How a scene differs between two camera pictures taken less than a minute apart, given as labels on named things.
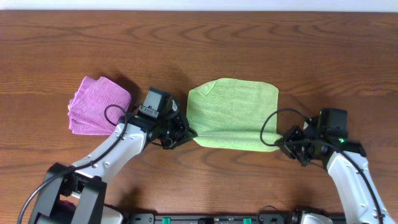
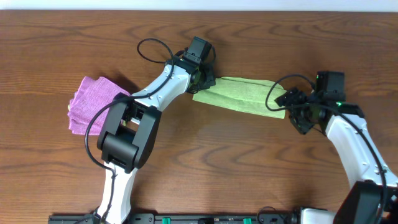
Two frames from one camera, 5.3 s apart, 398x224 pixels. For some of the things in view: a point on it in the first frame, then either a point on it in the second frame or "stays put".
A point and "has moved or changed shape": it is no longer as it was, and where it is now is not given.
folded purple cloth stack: (96, 106) stays put
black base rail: (209, 218) stays put
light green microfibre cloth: (235, 114) has moved or changed shape
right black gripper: (295, 132) to (292, 97)
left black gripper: (179, 130) to (206, 78)
